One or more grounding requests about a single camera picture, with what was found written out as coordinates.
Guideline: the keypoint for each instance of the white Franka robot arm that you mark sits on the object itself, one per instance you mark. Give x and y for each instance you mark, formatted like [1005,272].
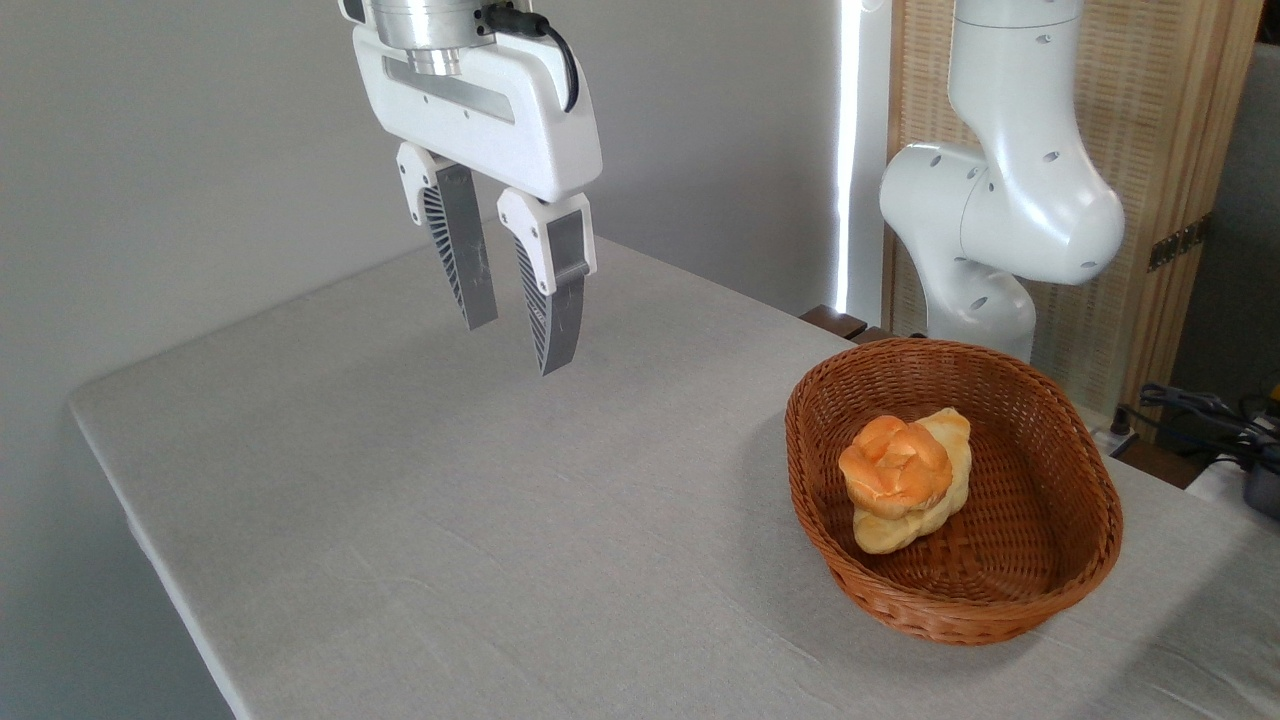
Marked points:
[1020,200]

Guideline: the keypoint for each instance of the grey tablecloth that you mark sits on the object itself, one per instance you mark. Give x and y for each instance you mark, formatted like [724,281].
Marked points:
[500,520]

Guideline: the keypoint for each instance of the black metal screen hinge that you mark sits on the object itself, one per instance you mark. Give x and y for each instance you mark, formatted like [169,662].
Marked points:
[1178,242]

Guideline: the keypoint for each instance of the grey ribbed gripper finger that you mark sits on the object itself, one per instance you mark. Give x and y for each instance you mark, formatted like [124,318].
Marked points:
[560,310]
[462,250]

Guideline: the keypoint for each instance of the brown wicker basket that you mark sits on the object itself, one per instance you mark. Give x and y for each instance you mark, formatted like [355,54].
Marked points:
[1040,540]

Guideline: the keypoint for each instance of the orange knotted bread roll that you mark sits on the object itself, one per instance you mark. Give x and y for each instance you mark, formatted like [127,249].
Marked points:
[895,465]

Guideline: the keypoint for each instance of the dark wooden furniture piece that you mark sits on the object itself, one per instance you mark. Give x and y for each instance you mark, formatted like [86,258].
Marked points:
[840,322]

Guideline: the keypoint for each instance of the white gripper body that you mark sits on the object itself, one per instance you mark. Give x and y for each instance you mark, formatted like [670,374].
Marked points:
[520,140]

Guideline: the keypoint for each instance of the wooden rattan folding screen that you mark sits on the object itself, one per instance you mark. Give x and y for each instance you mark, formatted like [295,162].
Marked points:
[1150,120]

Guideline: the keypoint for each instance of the pale croissant bread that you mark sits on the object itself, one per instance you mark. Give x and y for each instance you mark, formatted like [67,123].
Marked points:
[955,440]

